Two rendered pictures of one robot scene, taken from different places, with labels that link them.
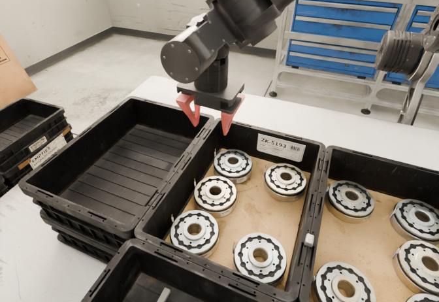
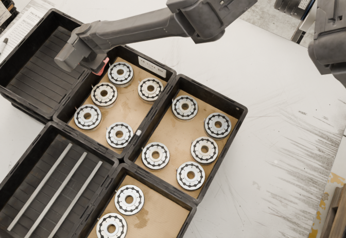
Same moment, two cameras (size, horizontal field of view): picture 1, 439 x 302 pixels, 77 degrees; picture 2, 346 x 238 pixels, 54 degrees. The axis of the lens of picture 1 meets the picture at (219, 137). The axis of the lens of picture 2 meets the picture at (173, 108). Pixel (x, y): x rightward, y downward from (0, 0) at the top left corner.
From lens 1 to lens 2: 0.74 m
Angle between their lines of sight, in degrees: 27
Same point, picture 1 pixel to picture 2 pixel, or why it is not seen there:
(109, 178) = (40, 72)
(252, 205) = (126, 103)
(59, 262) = (14, 118)
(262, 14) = (98, 49)
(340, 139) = (223, 48)
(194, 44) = (66, 63)
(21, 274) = not seen: outside the picture
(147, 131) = (67, 33)
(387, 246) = (194, 136)
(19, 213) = not seen: outside the picture
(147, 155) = not seen: hidden behind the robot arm
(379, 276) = (180, 151)
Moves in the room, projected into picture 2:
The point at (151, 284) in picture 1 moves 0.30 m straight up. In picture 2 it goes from (63, 140) to (36, 109)
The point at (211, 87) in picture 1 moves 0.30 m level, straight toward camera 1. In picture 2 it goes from (85, 60) to (65, 156)
